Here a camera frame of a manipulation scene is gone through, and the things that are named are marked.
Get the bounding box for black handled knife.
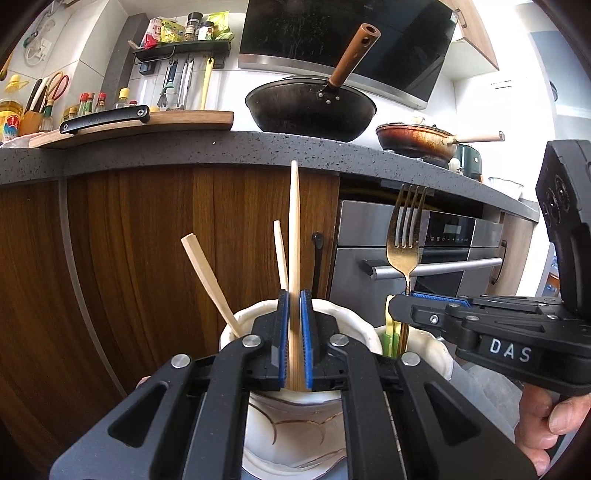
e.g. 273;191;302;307
59;105;150;135

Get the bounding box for brown frying pan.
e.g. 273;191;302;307
376;123;505;162

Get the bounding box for yellow oil bottle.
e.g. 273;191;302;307
0;99;23;143

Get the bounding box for red handled scissors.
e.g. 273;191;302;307
42;71;69;111

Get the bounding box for right hand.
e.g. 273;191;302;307
514;384;590;476

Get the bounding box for wooden knife block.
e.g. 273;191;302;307
19;110;43;136

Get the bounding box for green plastic utensil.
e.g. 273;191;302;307
390;333;400;358

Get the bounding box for black wall shelf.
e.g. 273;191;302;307
133;40;231;69

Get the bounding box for white porcelain utensil holder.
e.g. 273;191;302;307
235;299;453;479

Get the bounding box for black cabinet handle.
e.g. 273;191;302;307
311;232;324;298

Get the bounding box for black wok wooden handle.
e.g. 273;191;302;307
245;23;381;142

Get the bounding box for gold fork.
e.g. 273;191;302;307
386;184;426;358

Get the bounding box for yellow plastic utensil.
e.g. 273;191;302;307
383;295;396;357

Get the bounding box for yellow hanging spatula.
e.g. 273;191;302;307
198;57;214;110

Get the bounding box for short wooden chopstick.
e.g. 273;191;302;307
273;220;288;291

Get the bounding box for left hand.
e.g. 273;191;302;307
135;376;150;389

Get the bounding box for leaning wooden chopstick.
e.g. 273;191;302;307
180;233;242;338

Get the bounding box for stainless steel oven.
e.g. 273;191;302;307
328;199;508;315

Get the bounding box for wooden cutting board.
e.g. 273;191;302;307
29;110;235;149

